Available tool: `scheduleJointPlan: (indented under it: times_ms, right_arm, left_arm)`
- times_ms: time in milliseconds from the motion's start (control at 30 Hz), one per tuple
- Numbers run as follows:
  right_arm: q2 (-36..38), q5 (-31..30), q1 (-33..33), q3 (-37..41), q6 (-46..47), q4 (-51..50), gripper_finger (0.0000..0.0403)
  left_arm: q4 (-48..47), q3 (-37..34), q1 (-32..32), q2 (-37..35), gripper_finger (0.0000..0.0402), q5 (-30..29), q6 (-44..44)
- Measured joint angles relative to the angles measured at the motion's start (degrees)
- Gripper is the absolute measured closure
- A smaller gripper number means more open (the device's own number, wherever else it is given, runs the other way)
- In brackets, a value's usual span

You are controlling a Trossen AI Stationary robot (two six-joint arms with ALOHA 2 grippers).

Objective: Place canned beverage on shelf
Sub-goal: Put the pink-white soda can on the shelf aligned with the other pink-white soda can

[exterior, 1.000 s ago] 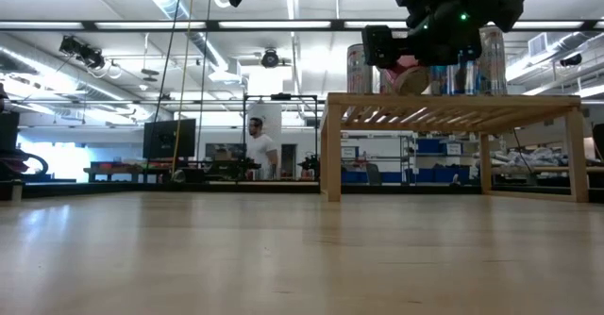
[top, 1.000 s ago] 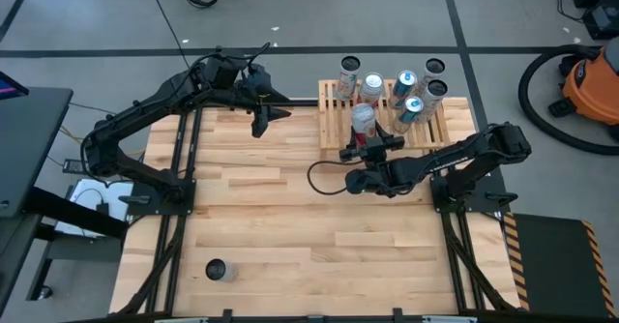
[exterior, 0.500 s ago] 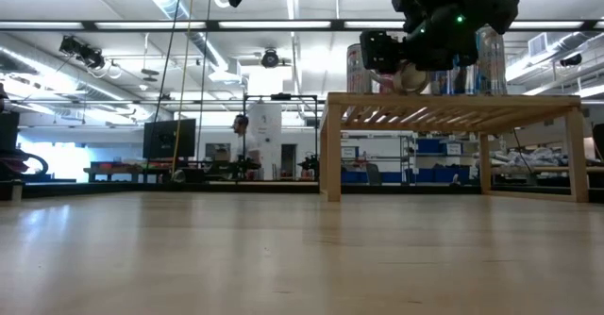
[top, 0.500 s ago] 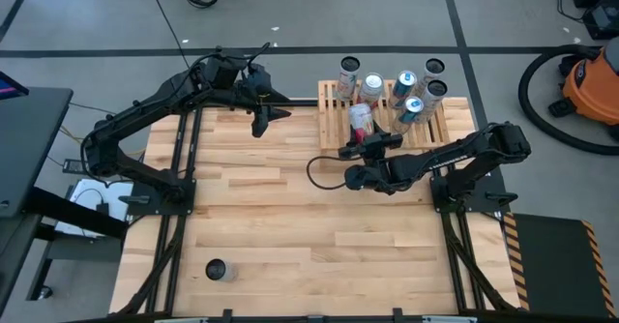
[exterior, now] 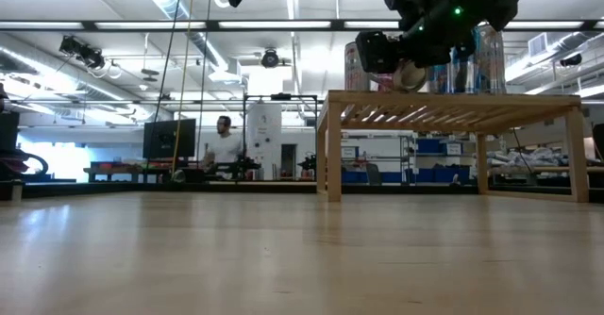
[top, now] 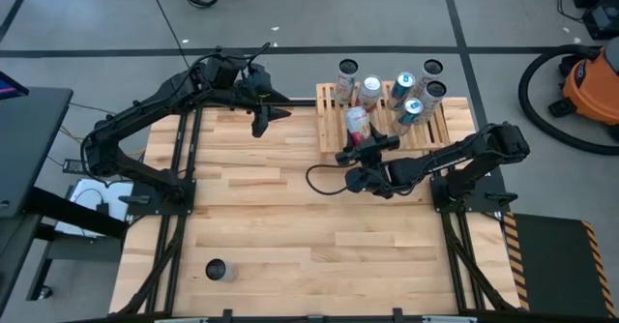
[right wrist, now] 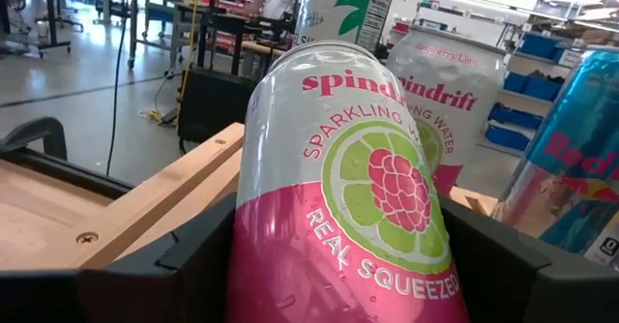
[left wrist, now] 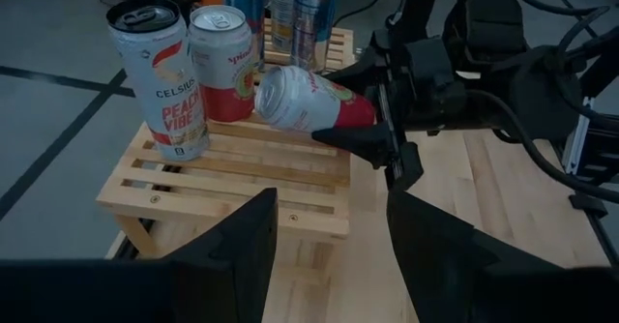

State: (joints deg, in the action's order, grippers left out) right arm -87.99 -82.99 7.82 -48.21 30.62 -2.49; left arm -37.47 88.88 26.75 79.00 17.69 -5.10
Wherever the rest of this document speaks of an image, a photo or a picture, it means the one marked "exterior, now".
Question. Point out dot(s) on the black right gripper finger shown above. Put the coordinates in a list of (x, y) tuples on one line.
[(464, 70), (377, 51)]

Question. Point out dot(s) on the blue silver Red Bull can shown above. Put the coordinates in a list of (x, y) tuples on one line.
[(438, 79)]

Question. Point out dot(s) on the grey can black top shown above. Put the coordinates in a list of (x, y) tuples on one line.
[(493, 65)]

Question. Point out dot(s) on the white floral can black top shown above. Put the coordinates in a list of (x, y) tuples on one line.
[(354, 74)]

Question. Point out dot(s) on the black background robot arm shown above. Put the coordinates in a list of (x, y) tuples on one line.
[(309, 164), (245, 166)]

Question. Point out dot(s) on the wooden slatted shelf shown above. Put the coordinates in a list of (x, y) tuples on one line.
[(448, 103)]

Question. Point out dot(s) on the white air vent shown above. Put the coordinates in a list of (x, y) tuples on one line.
[(538, 44)]

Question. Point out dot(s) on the blue storage bin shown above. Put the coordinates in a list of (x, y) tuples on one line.
[(391, 177), (427, 145), (354, 177), (424, 176), (455, 176)]

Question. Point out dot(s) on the white plastic pile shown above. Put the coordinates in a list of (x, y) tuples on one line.
[(528, 157)]

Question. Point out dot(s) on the white cylindrical tank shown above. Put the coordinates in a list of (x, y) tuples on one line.
[(264, 131)]

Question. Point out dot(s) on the person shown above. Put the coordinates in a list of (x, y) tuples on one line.
[(226, 147)]

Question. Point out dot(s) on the black monitor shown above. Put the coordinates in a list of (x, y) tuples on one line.
[(160, 140)]

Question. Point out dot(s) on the orange red object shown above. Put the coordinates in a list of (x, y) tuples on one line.
[(118, 166)]

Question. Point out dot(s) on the black curved bar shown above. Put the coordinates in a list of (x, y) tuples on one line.
[(40, 159)]

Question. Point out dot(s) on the black block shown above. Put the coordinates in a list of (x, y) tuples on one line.
[(8, 128)]

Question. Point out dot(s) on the black ceiling camera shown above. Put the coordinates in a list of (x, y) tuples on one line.
[(270, 58), (82, 52), (571, 60)]

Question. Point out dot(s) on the black station frame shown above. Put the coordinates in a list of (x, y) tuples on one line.
[(280, 97)]

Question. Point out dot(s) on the silver ventilation duct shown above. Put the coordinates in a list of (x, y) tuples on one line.
[(47, 74)]

